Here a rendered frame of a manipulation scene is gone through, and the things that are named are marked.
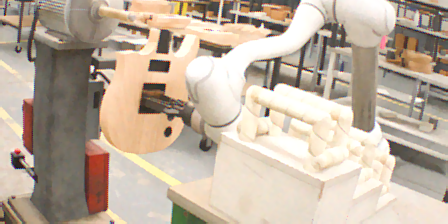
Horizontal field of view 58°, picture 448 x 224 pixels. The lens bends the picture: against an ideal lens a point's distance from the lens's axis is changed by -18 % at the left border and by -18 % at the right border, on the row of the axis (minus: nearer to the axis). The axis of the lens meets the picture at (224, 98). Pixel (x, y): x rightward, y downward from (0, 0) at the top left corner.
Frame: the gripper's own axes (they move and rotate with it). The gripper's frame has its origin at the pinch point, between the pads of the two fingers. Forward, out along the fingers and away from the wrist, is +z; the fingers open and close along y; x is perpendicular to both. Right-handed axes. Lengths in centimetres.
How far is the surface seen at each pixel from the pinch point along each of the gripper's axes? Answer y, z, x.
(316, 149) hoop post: -27, -71, 9
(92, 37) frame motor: -5.7, 32.8, 14.2
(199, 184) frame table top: -17.7, -39.3, -11.1
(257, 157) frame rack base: -27, -59, 3
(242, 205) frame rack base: -26, -58, -8
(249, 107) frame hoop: -26, -54, 12
